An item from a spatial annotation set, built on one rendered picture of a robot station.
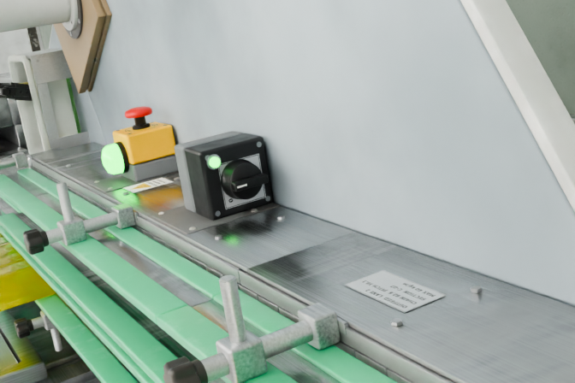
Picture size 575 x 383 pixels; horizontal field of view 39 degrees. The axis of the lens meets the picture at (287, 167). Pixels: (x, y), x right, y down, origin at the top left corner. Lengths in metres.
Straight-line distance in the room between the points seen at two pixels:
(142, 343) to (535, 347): 0.45
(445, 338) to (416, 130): 0.20
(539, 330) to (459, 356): 0.06
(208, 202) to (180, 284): 0.13
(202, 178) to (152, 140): 0.28
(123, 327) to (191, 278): 0.15
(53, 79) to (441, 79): 1.09
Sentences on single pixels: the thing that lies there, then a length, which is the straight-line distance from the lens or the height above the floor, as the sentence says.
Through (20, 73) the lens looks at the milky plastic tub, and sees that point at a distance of 1.77.
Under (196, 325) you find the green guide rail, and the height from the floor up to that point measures 0.95.
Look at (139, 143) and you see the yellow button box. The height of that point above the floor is 0.81.
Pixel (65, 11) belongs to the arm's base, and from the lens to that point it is 1.43.
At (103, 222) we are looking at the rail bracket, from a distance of 1.00.
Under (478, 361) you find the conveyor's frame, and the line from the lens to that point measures 0.53.
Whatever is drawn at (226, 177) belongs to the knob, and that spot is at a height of 0.81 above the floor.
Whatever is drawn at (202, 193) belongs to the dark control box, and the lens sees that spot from 0.90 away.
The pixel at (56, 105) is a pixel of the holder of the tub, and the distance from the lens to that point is 1.63.
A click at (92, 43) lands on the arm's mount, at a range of 1.39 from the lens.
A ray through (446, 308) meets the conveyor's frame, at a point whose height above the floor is 0.81.
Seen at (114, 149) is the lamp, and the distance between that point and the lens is 1.16.
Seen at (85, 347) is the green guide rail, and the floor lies 0.95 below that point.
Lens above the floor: 1.15
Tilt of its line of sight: 27 degrees down
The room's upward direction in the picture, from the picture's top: 106 degrees counter-clockwise
